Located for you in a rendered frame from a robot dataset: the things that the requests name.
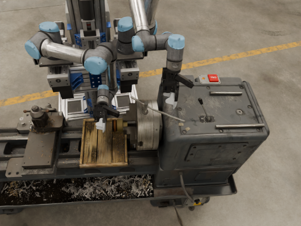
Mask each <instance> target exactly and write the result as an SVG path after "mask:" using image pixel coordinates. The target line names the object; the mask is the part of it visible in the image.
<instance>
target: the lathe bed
mask: <svg viewBox="0 0 301 226"><path fill-rule="evenodd" d="M82 128H83V125H77V126H64V132H63V133H62V136H61V143H60V144H61V145H60V151H59V158H58V160H59V162H58V168H57V171H56V177H55V178H32V179H13V180H10V179H8V178H7V177H6V176H5V174H6V170H7V169H6V166H7V162H8V161H9V160H10V159H11V158H18V157H24V153H25V148H26V144H27V140H28V136H29V134H19V133H18V132H17V127H0V182H6V181H25V180H44V179H62V178H89V177H107V176H126V175H145V174H156V171H157V166H158V165H159V164H160V162H159V157H158V151H157V150H140V151H137V150H136V144H130V138H129V139H127V157H128V166H122V167H113V166H112V167H106V168H97V167H96V168H84V169H81V168H80V167H79V165H80V161H79V160H80V154H81V145H82ZM80 136H81V137H80ZM16 139H17V140H16ZM62 145H63V146H62ZM67 145H68V147H67ZM130 145H132V147H131V148H130V147H129V146H130ZM133 145H134V146H133ZM24 146H25V147H24ZM15 148H16V149H15ZM65 148H66V150H64V149H65ZM74 148H75V149H74ZM76 149H77V150H76ZM12 150H13V151H12ZM77 151H78V152H77ZM11 152H12V153H11ZM66 152H67V153H66ZM63 162H64V163H63ZM72 164H73V165H72Z"/></svg>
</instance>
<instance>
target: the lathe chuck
mask: <svg viewBox="0 0 301 226"><path fill-rule="evenodd" d="M140 101H141V102H143V103H144V102H148V106H150V107H152V103H151V100H140ZM143 108H144V105H142V104H141V103H139V102H137V101H136V121H135V123H136V124H137V139H138V142H140V141H142V142H143V144H142V146H138V144H136V150H137V151H140V150H152V147H153V138H154V122H153V110H151V109H149V108H147V111H148V113H147V114H143V113H142V110H143Z"/></svg>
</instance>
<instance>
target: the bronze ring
mask: <svg viewBox="0 0 301 226"><path fill-rule="evenodd" d="M123 127H128V121H123V118H121V119H117V120H116V119H114V120H112V131H113V132H116V131H117V132H122V133H123Z"/></svg>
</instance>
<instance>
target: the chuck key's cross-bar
mask: <svg viewBox="0 0 301 226"><path fill-rule="evenodd" d="M130 98H132V99H134V100H135V101H137V102H139V103H141V104H142V105H144V103H143V102H141V101H140V100H138V99H136V98H134V97H133V96H131V97H130ZM147 107H148V108H149V109H151V110H153V111H156V112H158V113H161V114H163V115H166V116H169V117H171V118H174V119H176V120H179V121H181V122H185V120H183V119H180V118H177V117H175V116H172V115H170V114H167V113H164V112H162V111H159V110H157V109H154V108H152V107H150V106H147Z"/></svg>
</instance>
